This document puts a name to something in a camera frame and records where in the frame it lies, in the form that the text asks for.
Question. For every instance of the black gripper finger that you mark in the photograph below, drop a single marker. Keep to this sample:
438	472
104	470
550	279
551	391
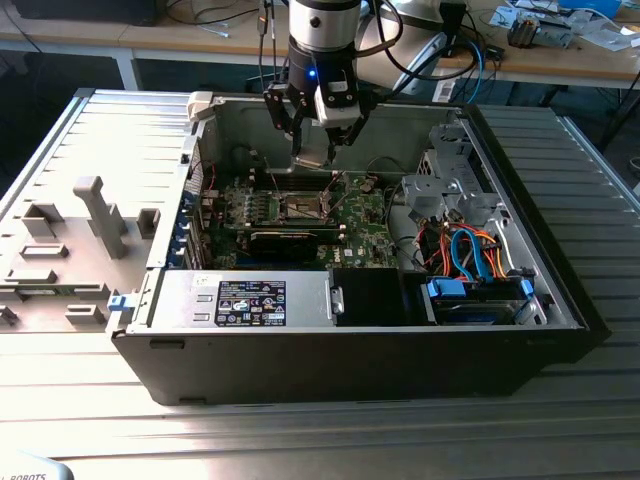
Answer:
277	107
355	127

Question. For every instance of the CPU with silver top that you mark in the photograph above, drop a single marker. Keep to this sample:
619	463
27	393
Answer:
312	152

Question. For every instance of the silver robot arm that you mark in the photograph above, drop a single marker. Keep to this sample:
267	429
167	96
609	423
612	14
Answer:
325	25

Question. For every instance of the CPU socket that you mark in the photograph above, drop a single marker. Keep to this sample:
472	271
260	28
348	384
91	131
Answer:
300	207

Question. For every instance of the black finned CPU cooler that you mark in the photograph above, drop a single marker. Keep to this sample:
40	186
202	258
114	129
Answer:
522	32

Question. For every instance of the round coin cell battery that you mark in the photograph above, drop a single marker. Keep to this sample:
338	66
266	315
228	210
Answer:
367	185

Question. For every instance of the beige plastic case latch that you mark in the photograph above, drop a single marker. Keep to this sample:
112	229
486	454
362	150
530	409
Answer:
200	105

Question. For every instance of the green motherboard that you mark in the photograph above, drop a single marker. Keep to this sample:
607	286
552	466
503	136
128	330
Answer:
365	220

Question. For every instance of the white label tag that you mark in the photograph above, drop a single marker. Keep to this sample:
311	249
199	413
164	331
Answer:
445	91

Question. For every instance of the silver metal drive cage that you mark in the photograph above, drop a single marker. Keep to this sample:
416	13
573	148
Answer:
435	192

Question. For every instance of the green RAM stick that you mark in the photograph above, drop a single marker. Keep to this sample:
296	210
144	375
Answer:
235	227

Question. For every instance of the black graphics card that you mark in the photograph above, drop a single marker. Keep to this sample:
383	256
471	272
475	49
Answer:
282	245

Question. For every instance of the black upright box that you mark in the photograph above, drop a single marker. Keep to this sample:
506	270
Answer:
454	25

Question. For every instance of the light wooden desk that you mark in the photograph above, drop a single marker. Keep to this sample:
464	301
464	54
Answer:
150	35
550	62

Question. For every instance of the silver power supply unit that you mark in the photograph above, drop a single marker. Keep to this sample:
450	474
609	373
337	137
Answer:
190	300

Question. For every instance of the black device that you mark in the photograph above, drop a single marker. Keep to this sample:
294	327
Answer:
85	10

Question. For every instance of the hard disk in blue carrier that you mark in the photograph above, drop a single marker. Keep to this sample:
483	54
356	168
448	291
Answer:
470	310

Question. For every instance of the grey metal part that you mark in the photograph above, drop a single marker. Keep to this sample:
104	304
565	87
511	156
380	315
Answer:
557	36

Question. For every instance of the black PC case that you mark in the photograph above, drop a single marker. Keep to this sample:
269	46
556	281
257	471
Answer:
300	365

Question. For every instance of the grey parts rack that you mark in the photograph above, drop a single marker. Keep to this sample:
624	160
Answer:
75	250

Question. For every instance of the blue plastic latch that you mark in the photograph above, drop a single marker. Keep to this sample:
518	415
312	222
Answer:
119	303

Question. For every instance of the blue box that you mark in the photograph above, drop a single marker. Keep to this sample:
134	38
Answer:
590	6

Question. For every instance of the white papers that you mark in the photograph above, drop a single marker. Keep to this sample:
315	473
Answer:
610	37

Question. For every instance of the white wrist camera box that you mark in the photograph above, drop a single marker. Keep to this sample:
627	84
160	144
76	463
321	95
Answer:
337	112

